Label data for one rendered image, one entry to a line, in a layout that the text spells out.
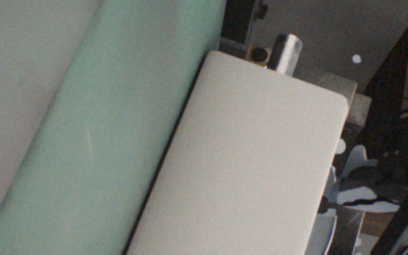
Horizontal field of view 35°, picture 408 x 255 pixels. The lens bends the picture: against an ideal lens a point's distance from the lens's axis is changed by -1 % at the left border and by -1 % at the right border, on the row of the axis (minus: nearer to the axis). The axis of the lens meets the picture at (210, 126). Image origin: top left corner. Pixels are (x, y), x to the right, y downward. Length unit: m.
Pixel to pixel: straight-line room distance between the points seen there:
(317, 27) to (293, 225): 1.61
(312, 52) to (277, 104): 1.55
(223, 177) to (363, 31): 1.63
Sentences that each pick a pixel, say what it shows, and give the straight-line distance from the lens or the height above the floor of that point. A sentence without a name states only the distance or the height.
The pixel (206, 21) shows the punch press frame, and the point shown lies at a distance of 0.15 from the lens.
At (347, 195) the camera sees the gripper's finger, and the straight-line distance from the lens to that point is 0.70.
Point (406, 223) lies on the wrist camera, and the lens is 0.60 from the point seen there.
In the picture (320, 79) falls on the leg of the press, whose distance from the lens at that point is 0.96.
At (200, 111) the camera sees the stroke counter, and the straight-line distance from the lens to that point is 0.16.
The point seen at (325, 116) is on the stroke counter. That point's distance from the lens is 0.17.
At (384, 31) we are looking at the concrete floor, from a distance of 1.80.
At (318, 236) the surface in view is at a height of 0.78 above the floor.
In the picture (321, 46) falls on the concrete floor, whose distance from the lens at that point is 1.73.
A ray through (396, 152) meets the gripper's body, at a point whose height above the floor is 0.91.
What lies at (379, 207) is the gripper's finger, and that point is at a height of 0.83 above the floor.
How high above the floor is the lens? 1.49
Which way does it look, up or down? 69 degrees down
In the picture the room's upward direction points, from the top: 11 degrees clockwise
